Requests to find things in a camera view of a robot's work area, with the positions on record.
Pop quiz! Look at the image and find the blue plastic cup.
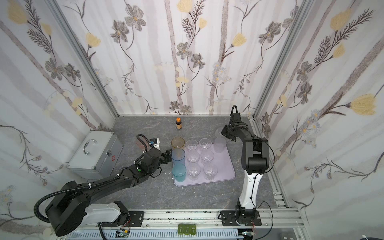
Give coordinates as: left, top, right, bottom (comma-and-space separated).
172, 149, 186, 167

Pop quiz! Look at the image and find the teal plastic cup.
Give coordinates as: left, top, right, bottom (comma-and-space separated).
172, 164, 187, 183

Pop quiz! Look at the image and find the frosted dimpled clear cup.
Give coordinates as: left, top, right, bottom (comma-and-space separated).
214, 129, 227, 153

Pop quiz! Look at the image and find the yellow plastic cup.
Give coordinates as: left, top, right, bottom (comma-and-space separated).
171, 137, 185, 150

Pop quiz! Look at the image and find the pink plastic cup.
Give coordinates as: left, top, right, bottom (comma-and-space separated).
136, 138, 148, 151

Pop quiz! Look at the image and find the clear faceted glass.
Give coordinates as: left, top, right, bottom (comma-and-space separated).
199, 138, 212, 150
185, 140, 199, 152
186, 150, 200, 164
187, 163, 201, 181
204, 163, 219, 181
201, 149, 215, 165

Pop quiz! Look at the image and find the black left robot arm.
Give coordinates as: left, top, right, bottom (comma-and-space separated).
34, 148, 173, 237

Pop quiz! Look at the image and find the lilac plastic tray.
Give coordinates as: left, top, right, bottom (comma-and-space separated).
173, 144, 236, 187

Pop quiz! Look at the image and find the brown bottle orange cap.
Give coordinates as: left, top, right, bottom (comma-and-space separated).
176, 118, 183, 130

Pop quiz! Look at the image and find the silver metal case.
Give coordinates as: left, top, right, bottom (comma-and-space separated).
67, 131, 124, 182

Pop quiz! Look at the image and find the green connector block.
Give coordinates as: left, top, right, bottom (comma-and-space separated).
177, 224, 197, 236

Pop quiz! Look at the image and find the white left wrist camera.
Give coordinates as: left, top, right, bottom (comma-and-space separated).
149, 138, 160, 150

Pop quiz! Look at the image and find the aluminium rail frame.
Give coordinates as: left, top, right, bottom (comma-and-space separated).
62, 208, 310, 240

